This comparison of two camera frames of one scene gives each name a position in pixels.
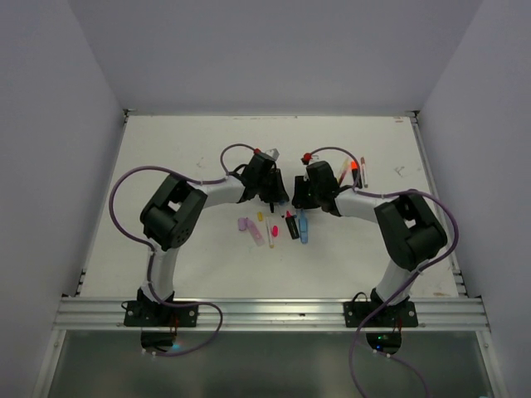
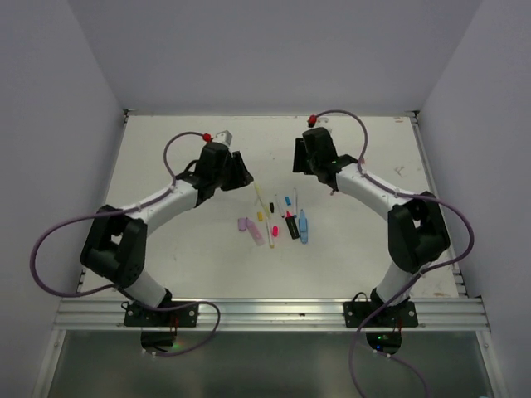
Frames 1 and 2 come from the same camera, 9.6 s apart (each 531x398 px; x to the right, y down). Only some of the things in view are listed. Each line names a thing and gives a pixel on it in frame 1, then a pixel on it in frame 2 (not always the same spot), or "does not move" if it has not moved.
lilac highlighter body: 255,232 does not move
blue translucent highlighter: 303,227 does not move
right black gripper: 299,198 → 299,164
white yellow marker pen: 271,245 does not move
